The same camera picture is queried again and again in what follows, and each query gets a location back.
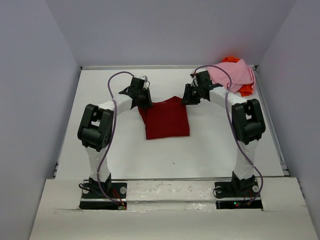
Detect dark red t shirt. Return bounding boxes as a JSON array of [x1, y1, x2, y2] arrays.
[[138, 96, 190, 140]]

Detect orange t shirt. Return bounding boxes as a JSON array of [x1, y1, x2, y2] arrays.
[[222, 56, 256, 97]]

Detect pink t shirt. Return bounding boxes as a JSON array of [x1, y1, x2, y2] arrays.
[[207, 61, 256, 93]]

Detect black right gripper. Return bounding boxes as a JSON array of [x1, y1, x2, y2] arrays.
[[180, 83, 203, 105]]

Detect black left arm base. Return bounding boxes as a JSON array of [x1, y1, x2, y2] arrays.
[[78, 175, 128, 211]]

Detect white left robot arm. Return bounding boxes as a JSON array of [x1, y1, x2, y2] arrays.
[[77, 76, 153, 198]]

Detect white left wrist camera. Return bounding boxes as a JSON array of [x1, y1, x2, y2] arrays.
[[139, 75, 150, 90]]

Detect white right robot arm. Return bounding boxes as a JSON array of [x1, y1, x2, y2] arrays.
[[182, 70, 266, 199]]

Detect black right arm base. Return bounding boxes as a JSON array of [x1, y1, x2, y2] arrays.
[[212, 180, 263, 210]]

